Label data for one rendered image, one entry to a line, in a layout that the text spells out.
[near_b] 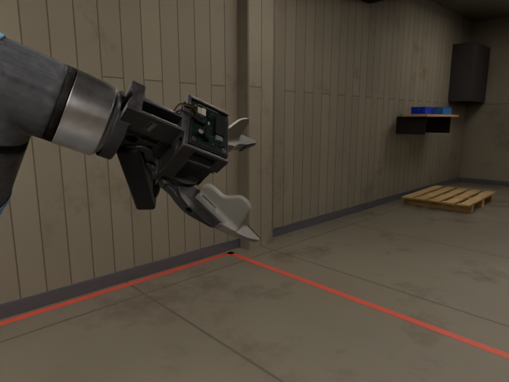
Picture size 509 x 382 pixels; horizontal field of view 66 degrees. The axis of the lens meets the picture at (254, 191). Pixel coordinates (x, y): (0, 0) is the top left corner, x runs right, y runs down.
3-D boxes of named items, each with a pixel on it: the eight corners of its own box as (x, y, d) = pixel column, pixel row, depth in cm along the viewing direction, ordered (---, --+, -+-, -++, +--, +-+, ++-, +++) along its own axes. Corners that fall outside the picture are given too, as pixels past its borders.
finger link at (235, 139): (276, 125, 52) (228, 136, 45) (250, 149, 56) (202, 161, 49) (263, 106, 52) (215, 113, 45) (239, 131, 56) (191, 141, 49)
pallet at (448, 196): (435, 192, 594) (436, 184, 592) (498, 200, 534) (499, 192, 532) (397, 204, 508) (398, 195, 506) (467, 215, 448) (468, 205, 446)
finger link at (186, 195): (212, 230, 43) (157, 170, 42) (205, 235, 44) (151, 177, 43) (233, 207, 46) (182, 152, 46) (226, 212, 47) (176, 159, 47)
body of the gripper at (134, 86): (234, 167, 40) (120, 122, 34) (194, 203, 46) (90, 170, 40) (234, 114, 45) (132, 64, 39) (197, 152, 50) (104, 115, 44)
